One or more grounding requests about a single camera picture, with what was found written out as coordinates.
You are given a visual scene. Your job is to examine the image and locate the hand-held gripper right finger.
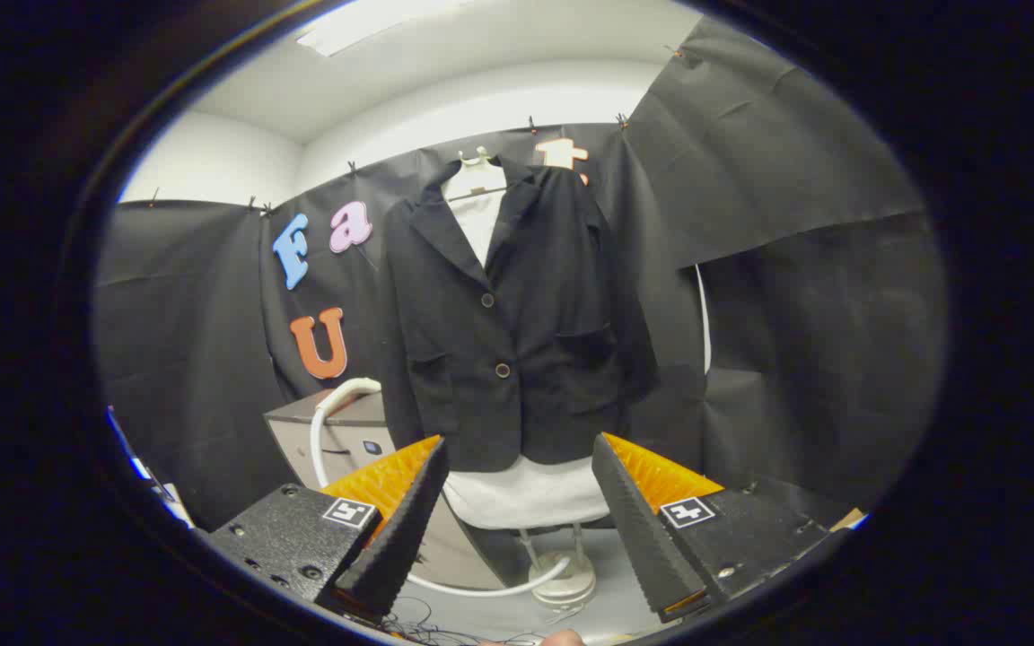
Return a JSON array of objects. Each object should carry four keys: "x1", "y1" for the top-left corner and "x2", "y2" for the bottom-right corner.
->
[{"x1": 591, "y1": 432, "x2": 850, "y2": 624}]

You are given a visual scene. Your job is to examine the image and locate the black backdrop cloth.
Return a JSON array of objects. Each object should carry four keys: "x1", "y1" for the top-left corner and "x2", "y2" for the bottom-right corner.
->
[{"x1": 91, "y1": 13, "x2": 949, "y2": 530}]

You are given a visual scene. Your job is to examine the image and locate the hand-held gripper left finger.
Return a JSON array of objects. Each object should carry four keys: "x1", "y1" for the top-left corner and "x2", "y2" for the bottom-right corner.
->
[{"x1": 197, "y1": 435, "x2": 451, "y2": 624}]

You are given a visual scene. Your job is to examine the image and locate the grey cabinet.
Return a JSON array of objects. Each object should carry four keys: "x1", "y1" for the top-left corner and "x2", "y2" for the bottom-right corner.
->
[{"x1": 264, "y1": 388, "x2": 509, "y2": 590}]

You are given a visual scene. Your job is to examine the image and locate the white paper sheet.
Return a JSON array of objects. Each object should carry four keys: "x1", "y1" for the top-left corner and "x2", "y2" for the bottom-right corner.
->
[{"x1": 107, "y1": 406, "x2": 197, "y2": 530}]

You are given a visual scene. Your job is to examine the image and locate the white dress form mannequin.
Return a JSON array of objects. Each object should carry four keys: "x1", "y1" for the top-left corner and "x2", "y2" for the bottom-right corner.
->
[{"x1": 441, "y1": 161, "x2": 612, "y2": 613}]

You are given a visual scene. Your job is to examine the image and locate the thin black floor cables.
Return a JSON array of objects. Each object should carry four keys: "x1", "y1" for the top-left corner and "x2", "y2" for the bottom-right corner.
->
[{"x1": 387, "y1": 597, "x2": 545, "y2": 646}]

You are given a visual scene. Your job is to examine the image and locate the ceiling light panel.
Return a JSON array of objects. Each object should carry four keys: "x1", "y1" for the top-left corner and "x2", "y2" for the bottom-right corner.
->
[{"x1": 297, "y1": 0, "x2": 473, "y2": 57}]

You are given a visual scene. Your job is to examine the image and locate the black blazer jacket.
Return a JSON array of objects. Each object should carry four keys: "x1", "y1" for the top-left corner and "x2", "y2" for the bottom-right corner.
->
[{"x1": 380, "y1": 157, "x2": 660, "y2": 474}]

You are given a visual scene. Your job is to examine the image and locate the thin white cord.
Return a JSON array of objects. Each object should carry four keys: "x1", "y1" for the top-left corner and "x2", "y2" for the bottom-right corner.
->
[{"x1": 693, "y1": 263, "x2": 714, "y2": 376}]

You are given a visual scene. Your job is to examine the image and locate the white clothes hanger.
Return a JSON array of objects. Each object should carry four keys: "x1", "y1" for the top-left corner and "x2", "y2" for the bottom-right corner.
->
[{"x1": 458, "y1": 146, "x2": 511, "y2": 200}]

